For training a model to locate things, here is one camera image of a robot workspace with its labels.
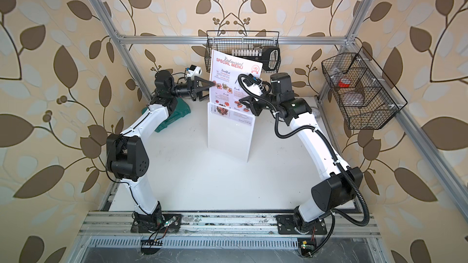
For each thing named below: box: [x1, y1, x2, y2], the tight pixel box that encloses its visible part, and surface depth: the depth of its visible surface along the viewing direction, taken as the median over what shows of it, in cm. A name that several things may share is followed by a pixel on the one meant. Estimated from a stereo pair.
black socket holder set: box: [230, 45, 281, 71], surface depth 84 cm
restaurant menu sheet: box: [208, 49, 263, 117], surface depth 71 cm
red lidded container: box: [338, 77, 351, 88], surface depth 84 cm
